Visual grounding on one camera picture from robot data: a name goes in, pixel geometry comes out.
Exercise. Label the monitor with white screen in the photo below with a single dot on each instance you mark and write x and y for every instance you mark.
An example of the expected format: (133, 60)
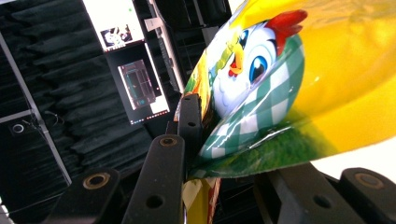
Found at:
(115, 18)

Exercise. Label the grey metal stand pole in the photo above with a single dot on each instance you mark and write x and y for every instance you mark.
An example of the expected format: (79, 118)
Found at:
(34, 109)

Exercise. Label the small round camera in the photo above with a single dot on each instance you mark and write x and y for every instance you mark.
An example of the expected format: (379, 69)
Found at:
(17, 128)

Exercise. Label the monitor with dark screen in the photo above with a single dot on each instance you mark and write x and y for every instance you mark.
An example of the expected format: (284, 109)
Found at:
(140, 84)

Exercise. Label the colourful snack bag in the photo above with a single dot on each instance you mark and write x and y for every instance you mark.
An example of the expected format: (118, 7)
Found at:
(311, 77)

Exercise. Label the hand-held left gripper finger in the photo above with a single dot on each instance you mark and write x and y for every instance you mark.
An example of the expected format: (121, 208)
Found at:
(190, 115)

